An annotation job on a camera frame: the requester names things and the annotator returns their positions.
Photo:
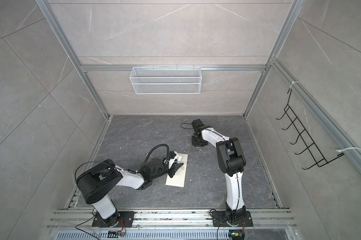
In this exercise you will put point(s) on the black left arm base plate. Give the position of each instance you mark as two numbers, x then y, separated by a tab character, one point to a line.
115	221

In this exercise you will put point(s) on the aluminium frame back rail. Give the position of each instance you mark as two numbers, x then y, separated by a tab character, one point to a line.
124	67

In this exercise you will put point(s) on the white paper envelope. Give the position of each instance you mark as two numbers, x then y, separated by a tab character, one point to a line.
178	180

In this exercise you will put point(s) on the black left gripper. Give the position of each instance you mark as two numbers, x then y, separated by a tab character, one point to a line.
175	167

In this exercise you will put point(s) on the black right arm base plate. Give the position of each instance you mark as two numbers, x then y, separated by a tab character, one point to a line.
228	219

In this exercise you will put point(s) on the grey slotted cable duct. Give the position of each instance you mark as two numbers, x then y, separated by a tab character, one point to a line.
147	235

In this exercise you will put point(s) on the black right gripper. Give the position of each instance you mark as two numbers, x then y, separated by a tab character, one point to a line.
194	143

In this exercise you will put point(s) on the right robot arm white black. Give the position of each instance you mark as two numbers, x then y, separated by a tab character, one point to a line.
231	161

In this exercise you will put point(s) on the aluminium frame post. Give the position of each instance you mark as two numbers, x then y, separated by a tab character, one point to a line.
63	40
285	30

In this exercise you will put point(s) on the aluminium frame left post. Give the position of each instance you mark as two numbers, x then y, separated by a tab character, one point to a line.
63	40

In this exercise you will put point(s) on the aluminium frame right post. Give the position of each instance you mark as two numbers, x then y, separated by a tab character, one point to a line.
285	30

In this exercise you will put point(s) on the aluminium frame right rail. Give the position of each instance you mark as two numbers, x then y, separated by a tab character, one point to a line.
337	134

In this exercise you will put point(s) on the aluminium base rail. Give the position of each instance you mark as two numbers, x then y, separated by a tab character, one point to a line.
173	219

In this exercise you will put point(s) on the black wire hook rack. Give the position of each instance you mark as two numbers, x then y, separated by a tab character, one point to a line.
304	137

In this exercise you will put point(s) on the white wire mesh basket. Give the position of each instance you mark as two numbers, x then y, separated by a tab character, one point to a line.
162	81

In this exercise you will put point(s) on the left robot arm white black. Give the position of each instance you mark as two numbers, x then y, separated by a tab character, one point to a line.
97	182

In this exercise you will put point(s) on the aluminium frame rail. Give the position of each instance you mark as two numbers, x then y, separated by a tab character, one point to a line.
337	134
124	67

